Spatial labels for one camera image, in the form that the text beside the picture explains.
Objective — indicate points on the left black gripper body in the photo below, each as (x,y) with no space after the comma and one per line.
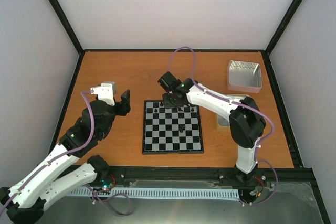
(123,111)

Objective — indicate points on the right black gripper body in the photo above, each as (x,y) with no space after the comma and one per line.
(171,103)

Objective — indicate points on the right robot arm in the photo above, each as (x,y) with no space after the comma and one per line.
(245,123)

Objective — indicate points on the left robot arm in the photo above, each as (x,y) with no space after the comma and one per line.
(27,201)

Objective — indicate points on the silver tin with white pieces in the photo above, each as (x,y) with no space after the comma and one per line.
(221,124)

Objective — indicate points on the small circuit board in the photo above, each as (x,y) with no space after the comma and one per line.
(108,185)

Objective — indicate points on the black and silver chessboard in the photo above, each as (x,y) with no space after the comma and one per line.
(161,131)

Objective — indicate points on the empty silver tin lid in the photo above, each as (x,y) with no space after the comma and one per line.
(244,76)

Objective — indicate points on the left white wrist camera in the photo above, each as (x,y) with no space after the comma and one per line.
(105,92)

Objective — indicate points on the black frame rail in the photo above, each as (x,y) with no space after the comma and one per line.
(224,176)

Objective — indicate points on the light blue cable duct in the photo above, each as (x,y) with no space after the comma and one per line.
(172,193)

